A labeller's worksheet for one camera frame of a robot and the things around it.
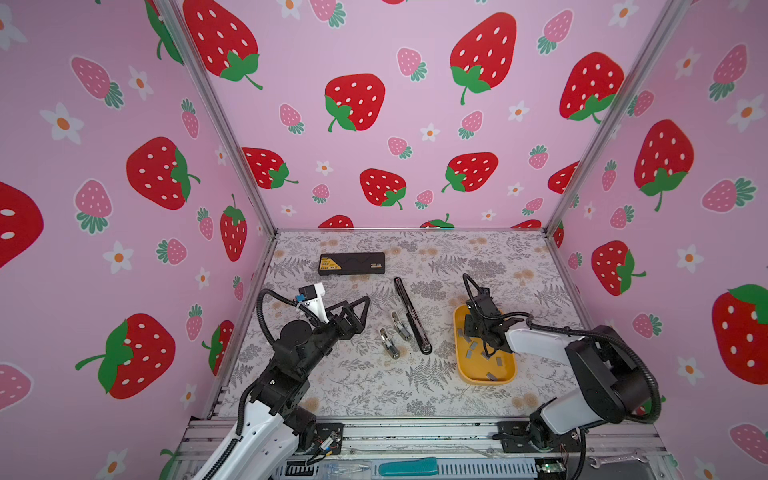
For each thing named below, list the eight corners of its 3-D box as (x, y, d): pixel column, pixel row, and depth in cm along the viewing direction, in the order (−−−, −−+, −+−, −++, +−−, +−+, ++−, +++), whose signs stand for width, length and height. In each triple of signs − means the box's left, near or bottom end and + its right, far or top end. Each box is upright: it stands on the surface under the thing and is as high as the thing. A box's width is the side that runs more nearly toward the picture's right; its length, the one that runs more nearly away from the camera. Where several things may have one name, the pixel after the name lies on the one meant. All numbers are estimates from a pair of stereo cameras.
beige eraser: (392, 361, 89) (392, 354, 85) (378, 336, 94) (377, 329, 90) (398, 358, 90) (398, 351, 85) (384, 333, 95) (383, 326, 91)
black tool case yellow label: (317, 275, 110) (315, 270, 108) (321, 257, 115) (319, 252, 113) (385, 275, 110) (384, 270, 108) (385, 257, 115) (385, 252, 113)
